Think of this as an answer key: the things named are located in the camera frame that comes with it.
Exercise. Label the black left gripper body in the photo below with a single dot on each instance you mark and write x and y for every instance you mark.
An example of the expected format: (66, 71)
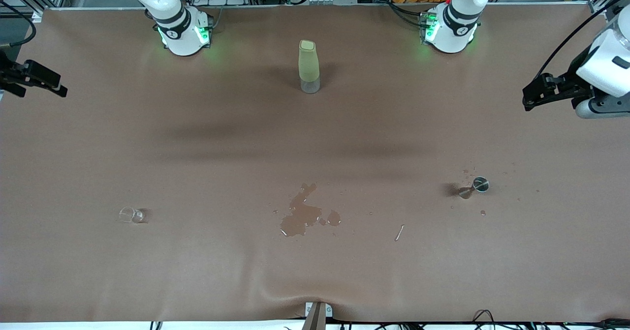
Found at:
(572, 78)

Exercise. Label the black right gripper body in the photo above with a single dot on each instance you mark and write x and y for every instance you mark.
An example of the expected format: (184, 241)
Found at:
(11, 73)

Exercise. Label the steel double jigger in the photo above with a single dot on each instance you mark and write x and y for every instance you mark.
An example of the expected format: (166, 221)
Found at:
(481, 185)

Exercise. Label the clear glass beaker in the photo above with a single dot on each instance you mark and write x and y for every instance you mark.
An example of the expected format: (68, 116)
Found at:
(140, 217)

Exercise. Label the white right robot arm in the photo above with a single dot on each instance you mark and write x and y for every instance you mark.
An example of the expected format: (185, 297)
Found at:
(179, 35)

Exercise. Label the small pale stick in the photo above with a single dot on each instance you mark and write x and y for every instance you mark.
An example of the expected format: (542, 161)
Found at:
(399, 232)

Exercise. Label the brown table mat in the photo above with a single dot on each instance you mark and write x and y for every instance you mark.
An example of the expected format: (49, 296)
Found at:
(246, 123)

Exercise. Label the green translucent bottle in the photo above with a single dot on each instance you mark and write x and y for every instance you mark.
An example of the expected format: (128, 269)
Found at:
(308, 64)

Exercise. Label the small brown liquid puddle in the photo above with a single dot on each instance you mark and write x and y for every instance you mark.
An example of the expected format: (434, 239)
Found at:
(333, 218)

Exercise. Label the large brown liquid puddle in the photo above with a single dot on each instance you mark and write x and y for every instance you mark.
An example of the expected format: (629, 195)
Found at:
(300, 214)

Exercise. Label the metal table clamp bracket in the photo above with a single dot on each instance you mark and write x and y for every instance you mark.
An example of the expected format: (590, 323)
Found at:
(316, 317)

